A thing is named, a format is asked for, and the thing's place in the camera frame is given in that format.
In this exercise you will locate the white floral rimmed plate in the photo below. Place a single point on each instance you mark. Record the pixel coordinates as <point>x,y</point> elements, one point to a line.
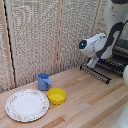
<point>26,105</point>

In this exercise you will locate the woven folding screen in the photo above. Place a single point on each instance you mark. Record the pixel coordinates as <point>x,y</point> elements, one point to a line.
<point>33,40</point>

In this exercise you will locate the blue plastic cup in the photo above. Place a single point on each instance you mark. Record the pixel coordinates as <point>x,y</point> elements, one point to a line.
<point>43,82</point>

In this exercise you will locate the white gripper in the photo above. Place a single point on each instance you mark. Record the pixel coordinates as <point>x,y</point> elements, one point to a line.
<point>92,62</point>

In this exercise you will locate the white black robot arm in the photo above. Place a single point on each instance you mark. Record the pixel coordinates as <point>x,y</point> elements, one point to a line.
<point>116,13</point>

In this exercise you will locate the grey white blurred object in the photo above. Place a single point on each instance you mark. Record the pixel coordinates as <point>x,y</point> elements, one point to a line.
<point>121,116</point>

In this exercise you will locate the yellow plastic bowl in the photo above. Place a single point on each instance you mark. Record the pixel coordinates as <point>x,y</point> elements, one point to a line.
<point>57,96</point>

